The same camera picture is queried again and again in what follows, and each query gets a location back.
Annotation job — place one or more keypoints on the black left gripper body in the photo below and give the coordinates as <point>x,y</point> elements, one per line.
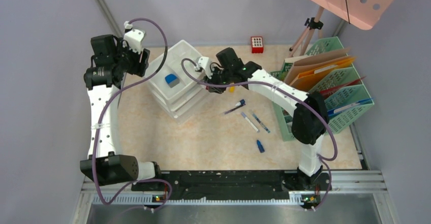
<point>129,59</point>

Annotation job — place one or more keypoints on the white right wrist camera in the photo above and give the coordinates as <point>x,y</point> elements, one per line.
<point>203,64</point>

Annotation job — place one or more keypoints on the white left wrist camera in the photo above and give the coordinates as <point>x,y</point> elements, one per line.
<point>134,38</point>

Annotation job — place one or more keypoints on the red grid pen holder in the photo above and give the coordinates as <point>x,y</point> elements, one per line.
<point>257,45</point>

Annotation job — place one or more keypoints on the blue clear gel pen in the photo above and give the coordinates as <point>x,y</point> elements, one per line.
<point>260,122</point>

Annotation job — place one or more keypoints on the blue grey eraser block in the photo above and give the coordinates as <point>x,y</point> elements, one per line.
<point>172,80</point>

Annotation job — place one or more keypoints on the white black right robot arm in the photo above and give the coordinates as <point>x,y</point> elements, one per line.
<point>308,110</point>

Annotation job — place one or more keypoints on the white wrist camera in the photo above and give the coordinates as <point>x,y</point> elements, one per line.
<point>134,38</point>
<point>203,64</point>

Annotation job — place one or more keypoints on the red plastic folder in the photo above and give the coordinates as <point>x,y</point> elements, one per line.
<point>330,91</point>

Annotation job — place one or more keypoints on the orange folder binder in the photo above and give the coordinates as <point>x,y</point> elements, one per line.
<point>306,78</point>

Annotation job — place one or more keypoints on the white plastic drawer organizer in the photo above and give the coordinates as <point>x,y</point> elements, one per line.
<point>178,95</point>

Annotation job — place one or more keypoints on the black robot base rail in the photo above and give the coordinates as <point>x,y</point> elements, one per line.
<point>289,179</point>

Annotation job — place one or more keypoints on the blue marker cap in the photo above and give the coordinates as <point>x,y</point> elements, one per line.
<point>260,146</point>

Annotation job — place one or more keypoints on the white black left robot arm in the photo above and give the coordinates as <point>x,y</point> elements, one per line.
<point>106,164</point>

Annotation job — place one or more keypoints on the dark purple pen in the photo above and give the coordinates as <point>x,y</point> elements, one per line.
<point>231,110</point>

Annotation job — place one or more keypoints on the green plastic file rack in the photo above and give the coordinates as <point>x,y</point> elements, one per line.
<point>348,93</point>

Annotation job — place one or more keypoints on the white blue pen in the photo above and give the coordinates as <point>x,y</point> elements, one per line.
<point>250,122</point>

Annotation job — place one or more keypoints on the blue file folder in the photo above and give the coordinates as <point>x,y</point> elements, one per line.
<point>338,110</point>

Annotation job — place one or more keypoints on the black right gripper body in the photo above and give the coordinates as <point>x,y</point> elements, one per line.
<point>219,75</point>

